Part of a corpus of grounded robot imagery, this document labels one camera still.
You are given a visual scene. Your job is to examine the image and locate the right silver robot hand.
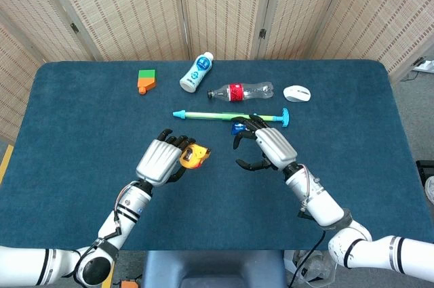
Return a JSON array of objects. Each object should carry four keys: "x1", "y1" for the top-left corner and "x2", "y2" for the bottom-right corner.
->
[{"x1": 232, "y1": 115, "x2": 299, "y2": 171}]

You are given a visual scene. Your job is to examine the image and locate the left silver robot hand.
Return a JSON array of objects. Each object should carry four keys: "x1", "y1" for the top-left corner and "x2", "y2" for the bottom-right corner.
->
[{"x1": 135, "y1": 128, "x2": 197, "y2": 187}]

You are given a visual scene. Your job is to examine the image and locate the yellow tape measure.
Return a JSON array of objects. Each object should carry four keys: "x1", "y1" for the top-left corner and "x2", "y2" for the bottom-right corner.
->
[{"x1": 179, "y1": 144, "x2": 212, "y2": 169}]

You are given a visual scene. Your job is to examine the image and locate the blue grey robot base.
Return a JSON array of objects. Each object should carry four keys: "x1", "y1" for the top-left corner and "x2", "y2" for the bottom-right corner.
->
[{"x1": 141, "y1": 249, "x2": 285, "y2": 288}]

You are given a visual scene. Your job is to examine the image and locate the white computer mouse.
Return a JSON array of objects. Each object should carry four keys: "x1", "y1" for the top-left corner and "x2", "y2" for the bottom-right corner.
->
[{"x1": 283, "y1": 85, "x2": 312, "y2": 102}]

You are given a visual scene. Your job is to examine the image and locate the clear red-label soda bottle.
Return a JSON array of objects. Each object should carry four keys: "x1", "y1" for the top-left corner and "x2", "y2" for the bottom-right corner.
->
[{"x1": 207, "y1": 81, "x2": 275, "y2": 103}]

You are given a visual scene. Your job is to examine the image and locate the green blue toy water pump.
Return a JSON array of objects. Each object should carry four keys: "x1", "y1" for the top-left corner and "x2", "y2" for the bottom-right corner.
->
[{"x1": 172, "y1": 107, "x2": 291, "y2": 129}]

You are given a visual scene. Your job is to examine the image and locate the blue table cloth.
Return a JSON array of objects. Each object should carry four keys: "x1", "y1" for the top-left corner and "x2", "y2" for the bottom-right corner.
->
[{"x1": 0, "y1": 60, "x2": 427, "y2": 252}]

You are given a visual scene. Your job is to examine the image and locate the green orange block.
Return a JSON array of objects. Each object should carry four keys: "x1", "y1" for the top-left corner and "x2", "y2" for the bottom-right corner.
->
[{"x1": 137, "y1": 69, "x2": 159, "y2": 95}]

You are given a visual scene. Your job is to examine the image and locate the white milk bottle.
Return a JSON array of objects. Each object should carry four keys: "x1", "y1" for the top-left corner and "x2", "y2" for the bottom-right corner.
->
[{"x1": 179, "y1": 52, "x2": 214, "y2": 93}]

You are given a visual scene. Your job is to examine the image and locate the clear plastic bag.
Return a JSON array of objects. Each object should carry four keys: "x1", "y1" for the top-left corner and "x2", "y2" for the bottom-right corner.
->
[{"x1": 283, "y1": 249, "x2": 336, "y2": 285}]

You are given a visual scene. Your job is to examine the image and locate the black box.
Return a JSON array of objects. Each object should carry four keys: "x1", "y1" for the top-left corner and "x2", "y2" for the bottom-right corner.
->
[{"x1": 416, "y1": 159, "x2": 434, "y2": 198}]

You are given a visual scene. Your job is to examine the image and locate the woven folding screen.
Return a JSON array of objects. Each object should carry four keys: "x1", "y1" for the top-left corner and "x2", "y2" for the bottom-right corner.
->
[{"x1": 0, "y1": 0, "x2": 434, "y2": 143}]

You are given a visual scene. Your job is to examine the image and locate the black cable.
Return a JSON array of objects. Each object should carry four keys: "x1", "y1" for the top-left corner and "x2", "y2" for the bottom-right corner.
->
[{"x1": 294, "y1": 229, "x2": 327, "y2": 288}]

